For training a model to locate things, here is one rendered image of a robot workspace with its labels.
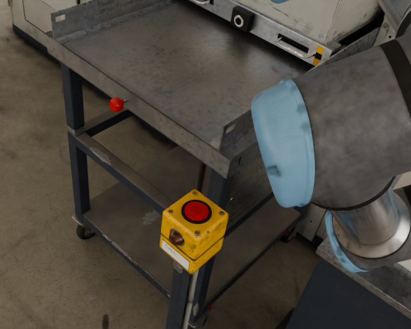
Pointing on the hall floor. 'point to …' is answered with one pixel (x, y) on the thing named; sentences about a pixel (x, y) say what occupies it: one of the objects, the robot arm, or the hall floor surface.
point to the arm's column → (343, 304)
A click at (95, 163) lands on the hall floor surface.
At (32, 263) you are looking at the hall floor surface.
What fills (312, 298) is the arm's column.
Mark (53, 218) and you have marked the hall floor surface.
